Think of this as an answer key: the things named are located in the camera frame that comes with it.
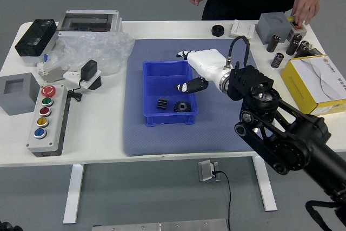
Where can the person's left hand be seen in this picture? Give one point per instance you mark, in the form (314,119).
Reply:
(306,5)

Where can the white power socket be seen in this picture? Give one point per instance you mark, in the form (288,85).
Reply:
(70,76)

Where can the white red-button switch box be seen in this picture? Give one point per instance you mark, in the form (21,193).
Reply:
(301,31)

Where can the small black gear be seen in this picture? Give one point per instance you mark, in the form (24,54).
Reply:
(161,104)

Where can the silver metal plate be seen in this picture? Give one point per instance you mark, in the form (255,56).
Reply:
(162,227)

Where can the white wall switch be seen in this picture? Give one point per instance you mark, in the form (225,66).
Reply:
(243,29)

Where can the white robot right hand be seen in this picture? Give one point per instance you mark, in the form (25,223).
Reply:
(208,63)

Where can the grey-blue mat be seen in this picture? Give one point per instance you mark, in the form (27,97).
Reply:
(175,139)

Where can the clear plastic bag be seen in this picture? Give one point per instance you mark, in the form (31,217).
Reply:
(94,47)

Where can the white circuit breaker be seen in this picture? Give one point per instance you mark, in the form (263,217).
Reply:
(52,75)

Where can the black lidded enclosure box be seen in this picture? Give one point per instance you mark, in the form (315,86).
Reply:
(35,36)

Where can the grey windowed distribution box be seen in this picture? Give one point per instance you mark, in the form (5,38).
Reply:
(89,14)

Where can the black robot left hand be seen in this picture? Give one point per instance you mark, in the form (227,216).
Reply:
(8,227)

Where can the dark cylindrical capacitor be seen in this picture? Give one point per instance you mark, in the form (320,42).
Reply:
(277,60)

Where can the black power adapter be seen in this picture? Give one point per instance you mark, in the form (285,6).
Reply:
(89,70)

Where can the big black gear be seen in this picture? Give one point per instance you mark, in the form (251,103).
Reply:
(181,106)

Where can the white table leg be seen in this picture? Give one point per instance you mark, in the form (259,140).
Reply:
(267,190)
(74,193)

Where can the black round knob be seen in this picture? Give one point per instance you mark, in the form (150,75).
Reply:
(218,32)

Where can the yellow and white carton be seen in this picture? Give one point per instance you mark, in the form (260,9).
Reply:
(305,79)

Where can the brown cylindrical capacitor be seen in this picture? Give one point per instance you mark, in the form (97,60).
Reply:
(273,43)
(302,49)
(296,37)
(292,47)

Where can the blue plastic box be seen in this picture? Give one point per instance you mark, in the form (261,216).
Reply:
(167,90)

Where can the grey push-button control box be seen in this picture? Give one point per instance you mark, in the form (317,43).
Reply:
(40,144)

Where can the grey cube with square hole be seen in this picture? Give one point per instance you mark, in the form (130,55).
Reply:
(16,104)

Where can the small black block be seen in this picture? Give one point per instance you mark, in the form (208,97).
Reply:
(316,52)

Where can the silver floor socket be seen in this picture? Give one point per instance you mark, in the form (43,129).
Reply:
(205,170)

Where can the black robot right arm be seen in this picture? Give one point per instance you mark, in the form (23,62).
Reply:
(248,82)

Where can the grey cube with round recess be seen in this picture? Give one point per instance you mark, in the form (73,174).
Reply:
(273,28)

